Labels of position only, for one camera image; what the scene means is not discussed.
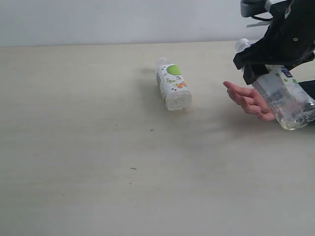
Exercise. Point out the clear bottle with blue label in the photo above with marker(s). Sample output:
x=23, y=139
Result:
x=292, y=107

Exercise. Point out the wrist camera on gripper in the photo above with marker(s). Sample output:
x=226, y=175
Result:
x=251, y=8

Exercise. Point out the person's open hand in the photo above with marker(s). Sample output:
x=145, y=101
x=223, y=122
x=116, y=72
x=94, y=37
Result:
x=250, y=101

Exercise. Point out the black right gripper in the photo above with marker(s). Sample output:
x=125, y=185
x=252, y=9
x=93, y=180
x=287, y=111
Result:
x=289, y=40

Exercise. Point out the bottle with green apple label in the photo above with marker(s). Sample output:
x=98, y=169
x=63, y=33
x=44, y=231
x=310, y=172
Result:
x=173, y=88

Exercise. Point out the dark sleeved forearm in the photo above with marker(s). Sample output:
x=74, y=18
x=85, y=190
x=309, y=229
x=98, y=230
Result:
x=308, y=87

